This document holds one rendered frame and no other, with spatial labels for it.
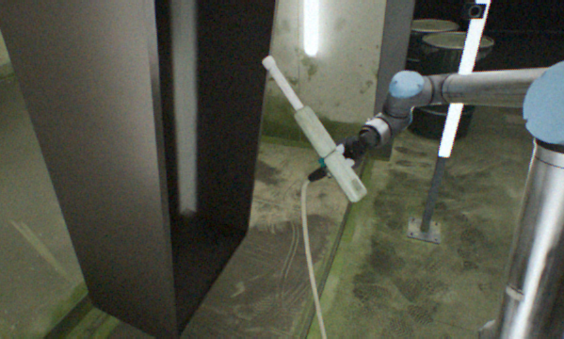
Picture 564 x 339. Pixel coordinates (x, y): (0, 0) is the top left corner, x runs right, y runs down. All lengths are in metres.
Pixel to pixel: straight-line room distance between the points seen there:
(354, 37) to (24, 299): 2.52
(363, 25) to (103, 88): 2.22
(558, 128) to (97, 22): 0.74
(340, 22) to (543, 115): 2.24
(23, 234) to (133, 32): 1.56
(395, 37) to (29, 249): 2.54
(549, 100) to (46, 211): 2.05
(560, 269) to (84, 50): 0.90
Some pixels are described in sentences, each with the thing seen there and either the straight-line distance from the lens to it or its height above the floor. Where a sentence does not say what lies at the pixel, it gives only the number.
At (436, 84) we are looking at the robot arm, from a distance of 1.14.
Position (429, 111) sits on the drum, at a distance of 3.41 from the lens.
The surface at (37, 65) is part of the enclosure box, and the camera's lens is 0.87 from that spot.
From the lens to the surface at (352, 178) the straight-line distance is 0.97.
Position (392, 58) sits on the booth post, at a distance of 2.76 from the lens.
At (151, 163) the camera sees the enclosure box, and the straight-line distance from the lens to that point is 0.77.
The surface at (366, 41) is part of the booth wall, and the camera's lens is 2.75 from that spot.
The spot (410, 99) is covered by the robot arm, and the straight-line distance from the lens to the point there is 1.09.
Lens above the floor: 1.63
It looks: 33 degrees down
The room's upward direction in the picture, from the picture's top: 3 degrees counter-clockwise
